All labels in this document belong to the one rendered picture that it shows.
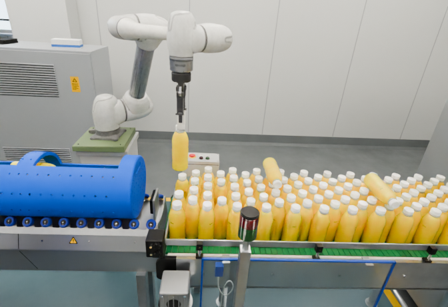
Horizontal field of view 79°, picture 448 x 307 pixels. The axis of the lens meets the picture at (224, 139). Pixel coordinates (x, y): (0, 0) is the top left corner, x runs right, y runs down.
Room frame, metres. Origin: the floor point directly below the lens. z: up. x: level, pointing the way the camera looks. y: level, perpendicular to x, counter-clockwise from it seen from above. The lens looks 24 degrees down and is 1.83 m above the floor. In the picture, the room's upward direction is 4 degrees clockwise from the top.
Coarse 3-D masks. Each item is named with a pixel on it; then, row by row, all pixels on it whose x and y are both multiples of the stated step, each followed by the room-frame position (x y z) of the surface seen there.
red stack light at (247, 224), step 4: (240, 216) 0.70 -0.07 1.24; (240, 220) 0.70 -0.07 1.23; (244, 220) 0.68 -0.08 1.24; (248, 220) 0.68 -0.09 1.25; (252, 220) 0.68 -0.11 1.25; (256, 220) 0.68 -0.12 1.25; (240, 224) 0.69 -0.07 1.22; (244, 224) 0.68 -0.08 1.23; (248, 224) 0.68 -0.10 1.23; (252, 224) 0.68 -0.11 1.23; (256, 224) 0.68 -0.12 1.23; (244, 228) 0.68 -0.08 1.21; (248, 228) 0.68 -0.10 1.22; (252, 228) 0.68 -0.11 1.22
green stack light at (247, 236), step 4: (240, 228) 0.69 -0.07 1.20; (256, 228) 0.69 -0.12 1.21; (240, 232) 0.69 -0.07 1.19; (244, 232) 0.68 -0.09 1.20; (248, 232) 0.68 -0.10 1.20; (252, 232) 0.68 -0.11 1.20; (256, 232) 0.69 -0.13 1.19; (240, 236) 0.69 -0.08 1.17; (244, 236) 0.68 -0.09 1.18; (248, 236) 0.68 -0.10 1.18; (252, 236) 0.68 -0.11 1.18; (256, 236) 0.70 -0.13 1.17; (244, 240) 0.68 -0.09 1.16; (248, 240) 0.68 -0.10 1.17; (252, 240) 0.68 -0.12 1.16
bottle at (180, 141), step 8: (176, 136) 1.04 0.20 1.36; (184, 136) 1.05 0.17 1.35; (176, 144) 1.03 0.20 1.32; (184, 144) 1.04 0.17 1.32; (176, 152) 1.03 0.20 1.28; (184, 152) 1.04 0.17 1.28; (176, 160) 1.03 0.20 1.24; (184, 160) 1.04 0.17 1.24; (176, 168) 1.03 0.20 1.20; (184, 168) 1.04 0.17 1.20
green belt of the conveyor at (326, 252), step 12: (168, 216) 1.08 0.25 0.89; (168, 252) 0.85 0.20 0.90; (180, 252) 0.85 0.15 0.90; (192, 252) 0.86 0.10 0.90; (204, 252) 0.86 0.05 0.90; (216, 252) 0.87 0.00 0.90; (228, 252) 0.87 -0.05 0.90; (252, 252) 0.88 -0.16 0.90; (264, 252) 0.88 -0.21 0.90; (276, 252) 0.89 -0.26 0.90; (288, 252) 0.89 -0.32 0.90; (300, 252) 0.90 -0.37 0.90; (312, 252) 0.90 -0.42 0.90; (324, 252) 0.91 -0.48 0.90; (336, 252) 0.91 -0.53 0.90; (348, 252) 0.92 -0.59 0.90; (360, 252) 0.92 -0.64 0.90; (372, 252) 0.93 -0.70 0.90; (384, 252) 0.93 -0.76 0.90; (396, 252) 0.94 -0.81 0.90; (408, 252) 0.94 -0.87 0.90; (420, 252) 0.95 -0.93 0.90; (444, 252) 0.96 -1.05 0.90
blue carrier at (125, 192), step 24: (0, 168) 0.92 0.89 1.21; (24, 168) 0.93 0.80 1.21; (48, 168) 0.94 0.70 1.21; (72, 168) 0.95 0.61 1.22; (96, 168) 0.96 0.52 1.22; (120, 168) 0.97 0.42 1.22; (144, 168) 1.14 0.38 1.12; (0, 192) 0.87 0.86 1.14; (24, 192) 0.88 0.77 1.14; (48, 192) 0.88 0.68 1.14; (72, 192) 0.89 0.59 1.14; (96, 192) 0.90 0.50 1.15; (120, 192) 0.90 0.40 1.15; (144, 192) 1.11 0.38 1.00; (72, 216) 0.91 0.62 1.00; (96, 216) 0.91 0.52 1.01; (120, 216) 0.91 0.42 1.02
